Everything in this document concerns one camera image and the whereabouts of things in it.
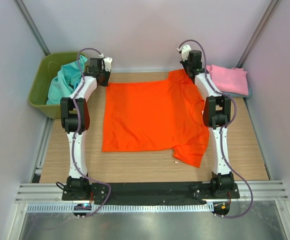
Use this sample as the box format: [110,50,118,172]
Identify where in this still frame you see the orange t shirt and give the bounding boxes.
[102,69,209,168]

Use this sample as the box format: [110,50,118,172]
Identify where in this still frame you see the green plastic bin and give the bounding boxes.
[28,52,87,119]

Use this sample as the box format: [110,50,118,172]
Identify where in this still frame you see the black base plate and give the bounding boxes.
[62,181,240,206]

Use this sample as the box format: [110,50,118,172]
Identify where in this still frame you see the grey folded t shirt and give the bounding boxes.
[226,84,253,99]

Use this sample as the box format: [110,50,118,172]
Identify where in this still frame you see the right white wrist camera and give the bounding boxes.
[177,44,192,62]

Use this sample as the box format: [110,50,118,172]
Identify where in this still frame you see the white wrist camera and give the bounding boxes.
[177,44,192,62]
[99,53,113,72]

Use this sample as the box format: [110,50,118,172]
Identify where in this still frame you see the white slotted cable duct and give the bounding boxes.
[26,202,214,214]

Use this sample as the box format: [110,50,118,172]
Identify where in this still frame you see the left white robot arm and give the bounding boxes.
[60,57,113,201]

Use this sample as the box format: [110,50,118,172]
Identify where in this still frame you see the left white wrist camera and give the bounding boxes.
[99,53,113,72]

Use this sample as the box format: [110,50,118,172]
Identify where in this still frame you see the teal t shirt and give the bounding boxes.
[46,61,81,105]

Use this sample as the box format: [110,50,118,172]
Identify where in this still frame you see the pink folded t shirt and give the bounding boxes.
[207,64,248,95]

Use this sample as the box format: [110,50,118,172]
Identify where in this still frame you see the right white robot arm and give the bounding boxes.
[178,45,235,199]

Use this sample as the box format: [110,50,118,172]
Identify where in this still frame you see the aluminium frame rail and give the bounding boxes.
[15,180,288,206]

